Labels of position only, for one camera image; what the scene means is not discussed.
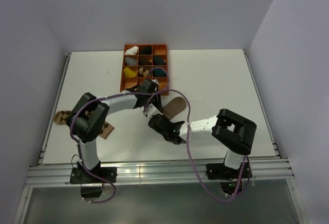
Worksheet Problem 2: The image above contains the dark brown rolled sock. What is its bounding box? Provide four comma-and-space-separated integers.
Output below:
138, 55, 152, 66

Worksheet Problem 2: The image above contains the yellow rolled sock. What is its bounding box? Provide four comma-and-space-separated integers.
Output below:
123, 67, 137, 78

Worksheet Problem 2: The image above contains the dark green rolled sock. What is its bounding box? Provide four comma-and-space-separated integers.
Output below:
139, 45, 153, 55

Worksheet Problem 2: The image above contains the argyle rolled sock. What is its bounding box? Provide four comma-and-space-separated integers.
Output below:
137, 66, 151, 78

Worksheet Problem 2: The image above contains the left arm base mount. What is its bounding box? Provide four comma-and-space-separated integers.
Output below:
69, 167, 117, 199

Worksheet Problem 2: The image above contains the teal rolled sock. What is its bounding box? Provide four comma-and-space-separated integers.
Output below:
153, 55, 167, 66
153, 67, 167, 78

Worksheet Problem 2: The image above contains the brown argyle sock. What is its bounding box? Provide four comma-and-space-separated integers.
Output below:
53, 110, 115, 139

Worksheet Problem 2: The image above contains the aluminium table frame rail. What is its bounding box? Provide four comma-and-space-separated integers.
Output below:
25, 158, 295, 188

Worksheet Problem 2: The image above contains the teal rolled sock upper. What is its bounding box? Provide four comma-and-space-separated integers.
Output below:
153, 55, 167, 66

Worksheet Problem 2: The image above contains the grey rolled sock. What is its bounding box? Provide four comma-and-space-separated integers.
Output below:
125, 57, 138, 66

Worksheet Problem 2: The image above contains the orange wooden compartment tray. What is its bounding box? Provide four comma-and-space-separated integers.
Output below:
120, 44, 169, 91

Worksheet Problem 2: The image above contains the tan sock with maroon cuff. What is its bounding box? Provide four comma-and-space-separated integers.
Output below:
163, 97, 187, 120

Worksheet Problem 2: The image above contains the teal rolled sock lower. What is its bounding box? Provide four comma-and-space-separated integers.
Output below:
153, 67, 167, 78

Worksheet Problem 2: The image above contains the white rolled sock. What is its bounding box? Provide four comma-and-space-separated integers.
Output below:
124, 46, 139, 55

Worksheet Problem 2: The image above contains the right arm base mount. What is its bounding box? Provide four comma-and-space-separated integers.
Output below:
206, 163, 242, 181

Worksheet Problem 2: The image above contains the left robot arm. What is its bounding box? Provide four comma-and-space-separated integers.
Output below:
66, 79, 159, 182

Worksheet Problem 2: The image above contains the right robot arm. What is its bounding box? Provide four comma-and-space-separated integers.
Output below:
144, 105, 257, 178

